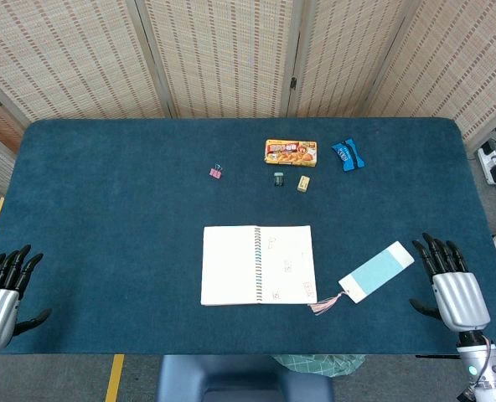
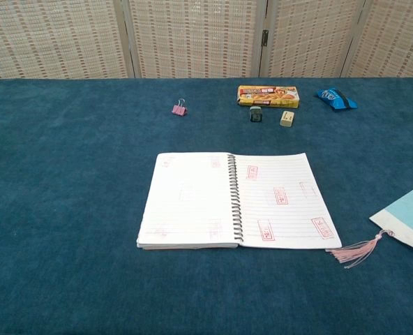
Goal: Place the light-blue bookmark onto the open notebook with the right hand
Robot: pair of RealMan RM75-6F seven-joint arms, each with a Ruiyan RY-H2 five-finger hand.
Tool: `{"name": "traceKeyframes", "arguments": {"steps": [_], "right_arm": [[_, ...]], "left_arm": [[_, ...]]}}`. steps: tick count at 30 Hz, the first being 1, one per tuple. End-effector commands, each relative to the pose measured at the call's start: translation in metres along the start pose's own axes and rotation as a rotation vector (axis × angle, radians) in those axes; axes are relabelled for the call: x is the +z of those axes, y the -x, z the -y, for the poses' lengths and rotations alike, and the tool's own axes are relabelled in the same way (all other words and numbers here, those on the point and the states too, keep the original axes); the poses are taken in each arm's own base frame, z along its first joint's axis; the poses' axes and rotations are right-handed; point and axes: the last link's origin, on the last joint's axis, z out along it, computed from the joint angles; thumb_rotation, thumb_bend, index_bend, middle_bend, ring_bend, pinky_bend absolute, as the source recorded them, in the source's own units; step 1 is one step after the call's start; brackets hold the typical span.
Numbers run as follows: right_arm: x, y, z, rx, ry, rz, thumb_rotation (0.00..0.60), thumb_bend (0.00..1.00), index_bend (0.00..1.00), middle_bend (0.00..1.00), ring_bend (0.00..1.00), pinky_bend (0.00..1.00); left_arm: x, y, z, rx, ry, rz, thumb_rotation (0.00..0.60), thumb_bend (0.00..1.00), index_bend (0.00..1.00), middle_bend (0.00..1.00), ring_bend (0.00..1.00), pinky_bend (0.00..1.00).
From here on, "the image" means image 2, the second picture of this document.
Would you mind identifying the blue snack packet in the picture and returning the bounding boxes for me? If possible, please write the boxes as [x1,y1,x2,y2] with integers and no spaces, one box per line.
[315,88,358,112]

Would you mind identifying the blue bookmark with pink tassel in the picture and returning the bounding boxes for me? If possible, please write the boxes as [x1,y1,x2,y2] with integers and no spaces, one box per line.
[325,178,413,269]

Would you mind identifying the woven folding screen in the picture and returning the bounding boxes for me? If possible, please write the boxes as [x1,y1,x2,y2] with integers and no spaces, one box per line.
[0,0,413,84]

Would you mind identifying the blue table cloth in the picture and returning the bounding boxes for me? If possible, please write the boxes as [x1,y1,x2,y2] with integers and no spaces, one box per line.
[0,77,413,335]

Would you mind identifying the white spiral notebook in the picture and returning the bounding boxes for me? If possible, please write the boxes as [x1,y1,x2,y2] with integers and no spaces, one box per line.
[136,151,343,251]

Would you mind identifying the yellow snack box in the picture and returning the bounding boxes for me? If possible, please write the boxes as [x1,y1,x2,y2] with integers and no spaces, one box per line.
[236,85,301,109]

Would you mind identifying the beige eraser block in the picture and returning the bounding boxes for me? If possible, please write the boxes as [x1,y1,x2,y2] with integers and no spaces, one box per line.
[279,110,295,128]

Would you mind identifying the pink binder clip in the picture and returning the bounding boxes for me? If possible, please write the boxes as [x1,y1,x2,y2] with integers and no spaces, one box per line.
[171,98,189,117]

